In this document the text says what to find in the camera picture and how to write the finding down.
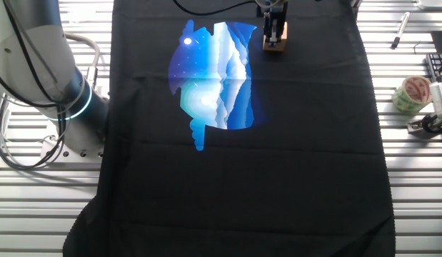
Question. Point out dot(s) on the printed packing tape roll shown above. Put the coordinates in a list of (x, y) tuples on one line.
[(402, 101)]

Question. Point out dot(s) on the silver camera unit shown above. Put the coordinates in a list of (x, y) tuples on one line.
[(440, 98)]

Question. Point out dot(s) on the silver clamp tool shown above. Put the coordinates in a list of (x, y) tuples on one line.
[(417, 126)]

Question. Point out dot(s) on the small wooden block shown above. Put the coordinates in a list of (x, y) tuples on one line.
[(283, 39)]

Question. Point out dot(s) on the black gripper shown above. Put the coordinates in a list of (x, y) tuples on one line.
[(282, 14)]

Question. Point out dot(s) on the black box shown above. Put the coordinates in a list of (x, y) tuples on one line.
[(441, 43)]

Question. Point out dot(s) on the silver marker pen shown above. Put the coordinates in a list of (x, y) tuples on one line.
[(400, 30)]

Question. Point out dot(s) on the black t-shirt with blue print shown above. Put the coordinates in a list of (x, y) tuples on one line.
[(242, 196)]

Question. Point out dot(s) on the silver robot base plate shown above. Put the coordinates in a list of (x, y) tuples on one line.
[(74, 157)]

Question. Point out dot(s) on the black keyboard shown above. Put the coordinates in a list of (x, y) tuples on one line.
[(438, 68)]

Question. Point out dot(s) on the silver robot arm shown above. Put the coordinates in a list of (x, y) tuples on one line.
[(28, 71)]

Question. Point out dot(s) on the silver flat device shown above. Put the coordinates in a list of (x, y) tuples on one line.
[(435, 3)]

